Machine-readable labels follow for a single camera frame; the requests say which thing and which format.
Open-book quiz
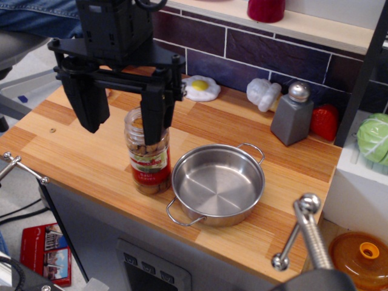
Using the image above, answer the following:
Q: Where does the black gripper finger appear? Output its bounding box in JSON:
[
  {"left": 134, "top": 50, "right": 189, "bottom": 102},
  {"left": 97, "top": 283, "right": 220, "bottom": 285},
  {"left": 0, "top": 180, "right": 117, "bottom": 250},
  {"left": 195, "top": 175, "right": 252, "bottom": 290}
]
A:
[
  {"left": 61, "top": 75, "right": 110, "bottom": 133},
  {"left": 140, "top": 85, "right": 175, "bottom": 146}
]

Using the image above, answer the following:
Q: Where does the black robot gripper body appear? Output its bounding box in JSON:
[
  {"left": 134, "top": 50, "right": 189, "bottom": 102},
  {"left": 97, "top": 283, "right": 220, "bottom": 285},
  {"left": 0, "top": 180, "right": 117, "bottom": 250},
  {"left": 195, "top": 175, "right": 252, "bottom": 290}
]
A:
[{"left": 48, "top": 1, "right": 185, "bottom": 101}]

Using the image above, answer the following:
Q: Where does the clear jar of almonds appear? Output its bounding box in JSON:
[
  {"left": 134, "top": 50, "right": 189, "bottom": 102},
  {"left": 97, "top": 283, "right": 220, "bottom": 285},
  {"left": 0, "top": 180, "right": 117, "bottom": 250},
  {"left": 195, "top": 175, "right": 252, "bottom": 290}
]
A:
[{"left": 124, "top": 107, "right": 172, "bottom": 195}]

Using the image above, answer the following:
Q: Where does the stainless steel pot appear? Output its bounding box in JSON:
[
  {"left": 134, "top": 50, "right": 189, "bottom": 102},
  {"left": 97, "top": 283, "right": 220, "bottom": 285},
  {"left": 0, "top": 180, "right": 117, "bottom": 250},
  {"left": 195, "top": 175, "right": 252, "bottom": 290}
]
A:
[{"left": 172, "top": 144, "right": 266, "bottom": 227}]

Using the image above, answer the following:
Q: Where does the orange pot lid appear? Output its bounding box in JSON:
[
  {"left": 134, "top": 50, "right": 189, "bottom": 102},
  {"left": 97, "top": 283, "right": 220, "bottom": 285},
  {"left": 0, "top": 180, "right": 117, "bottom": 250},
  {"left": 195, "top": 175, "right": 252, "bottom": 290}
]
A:
[{"left": 329, "top": 232, "right": 387, "bottom": 290}]

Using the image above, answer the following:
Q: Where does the toy fried egg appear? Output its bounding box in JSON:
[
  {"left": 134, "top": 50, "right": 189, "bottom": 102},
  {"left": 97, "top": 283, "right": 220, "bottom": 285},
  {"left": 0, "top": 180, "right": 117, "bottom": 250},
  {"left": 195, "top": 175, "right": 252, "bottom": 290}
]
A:
[{"left": 182, "top": 75, "right": 221, "bottom": 102}]

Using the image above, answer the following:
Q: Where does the person leg in jeans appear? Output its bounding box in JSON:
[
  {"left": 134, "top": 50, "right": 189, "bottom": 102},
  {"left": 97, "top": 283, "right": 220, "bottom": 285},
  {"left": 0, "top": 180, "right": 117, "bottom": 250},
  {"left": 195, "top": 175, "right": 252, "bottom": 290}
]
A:
[{"left": 1, "top": 0, "right": 82, "bottom": 39}]

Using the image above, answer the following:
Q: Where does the grey office chair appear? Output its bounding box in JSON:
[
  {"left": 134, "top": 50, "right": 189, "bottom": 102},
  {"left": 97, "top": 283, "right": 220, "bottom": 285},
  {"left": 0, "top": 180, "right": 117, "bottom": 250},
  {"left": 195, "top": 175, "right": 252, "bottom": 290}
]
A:
[{"left": 0, "top": 30, "right": 63, "bottom": 133}]

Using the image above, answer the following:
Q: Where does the metal clamp screw left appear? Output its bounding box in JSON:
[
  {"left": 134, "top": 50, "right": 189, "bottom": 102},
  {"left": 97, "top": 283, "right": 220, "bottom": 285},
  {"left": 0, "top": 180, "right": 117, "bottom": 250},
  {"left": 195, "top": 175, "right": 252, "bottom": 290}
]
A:
[{"left": 0, "top": 152, "right": 50, "bottom": 185}]

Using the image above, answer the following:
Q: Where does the white toy cauliflower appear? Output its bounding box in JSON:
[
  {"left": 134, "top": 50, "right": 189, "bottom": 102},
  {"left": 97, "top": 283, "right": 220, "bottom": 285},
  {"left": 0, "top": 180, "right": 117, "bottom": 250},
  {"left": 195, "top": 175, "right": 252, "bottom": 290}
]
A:
[{"left": 246, "top": 78, "right": 283, "bottom": 112}]

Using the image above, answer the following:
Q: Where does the grey salt shaker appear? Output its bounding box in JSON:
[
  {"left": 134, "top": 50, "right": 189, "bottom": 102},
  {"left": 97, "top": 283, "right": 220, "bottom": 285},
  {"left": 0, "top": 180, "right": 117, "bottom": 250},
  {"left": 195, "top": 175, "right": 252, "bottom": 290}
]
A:
[{"left": 270, "top": 81, "right": 314, "bottom": 146}]

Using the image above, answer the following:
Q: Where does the dark red cup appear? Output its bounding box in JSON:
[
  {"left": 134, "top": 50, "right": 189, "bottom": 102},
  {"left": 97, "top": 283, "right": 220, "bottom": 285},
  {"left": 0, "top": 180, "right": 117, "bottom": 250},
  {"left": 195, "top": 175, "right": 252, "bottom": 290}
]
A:
[{"left": 247, "top": 0, "right": 286, "bottom": 23}]

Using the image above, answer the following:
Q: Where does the red box on floor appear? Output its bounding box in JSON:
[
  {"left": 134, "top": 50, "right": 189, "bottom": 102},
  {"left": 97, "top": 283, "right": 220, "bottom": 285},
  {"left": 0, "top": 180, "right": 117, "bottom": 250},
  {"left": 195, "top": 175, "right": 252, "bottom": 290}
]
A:
[{"left": 19, "top": 223, "right": 72, "bottom": 287}]

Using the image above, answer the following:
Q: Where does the red toy strawberry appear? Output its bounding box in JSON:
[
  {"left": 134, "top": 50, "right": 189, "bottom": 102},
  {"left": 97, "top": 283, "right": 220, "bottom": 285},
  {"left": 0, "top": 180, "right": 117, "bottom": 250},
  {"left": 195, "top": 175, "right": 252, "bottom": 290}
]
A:
[{"left": 310, "top": 104, "right": 339, "bottom": 141}]

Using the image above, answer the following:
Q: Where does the grey toy oven front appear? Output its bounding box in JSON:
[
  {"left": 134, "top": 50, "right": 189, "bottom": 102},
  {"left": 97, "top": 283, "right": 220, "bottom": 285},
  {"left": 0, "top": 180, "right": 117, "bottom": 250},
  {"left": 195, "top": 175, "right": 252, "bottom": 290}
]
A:
[{"left": 116, "top": 239, "right": 192, "bottom": 291}]

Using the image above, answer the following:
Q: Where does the green toy cabbage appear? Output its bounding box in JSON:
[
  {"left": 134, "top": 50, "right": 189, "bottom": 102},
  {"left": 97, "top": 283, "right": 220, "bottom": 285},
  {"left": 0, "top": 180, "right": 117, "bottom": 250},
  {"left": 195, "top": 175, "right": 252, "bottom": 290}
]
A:
[{"left": 356, "top": 113, "right": 387, "bottom": 166}]

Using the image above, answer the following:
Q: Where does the black cable on floor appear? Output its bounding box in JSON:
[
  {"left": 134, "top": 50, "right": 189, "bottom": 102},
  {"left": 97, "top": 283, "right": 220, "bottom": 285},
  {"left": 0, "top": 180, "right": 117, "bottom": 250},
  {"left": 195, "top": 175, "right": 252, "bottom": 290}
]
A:
[{"left": 0, "top": 198, "right": 51, "bottom": 226}]

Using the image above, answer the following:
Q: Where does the wooden wall shelf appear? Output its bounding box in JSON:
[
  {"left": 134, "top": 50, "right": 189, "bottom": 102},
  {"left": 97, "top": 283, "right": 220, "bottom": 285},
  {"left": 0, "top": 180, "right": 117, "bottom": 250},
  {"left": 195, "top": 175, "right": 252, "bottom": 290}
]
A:
[{"left": 162, "top": 1, "right": 374, "bottom": 55}]

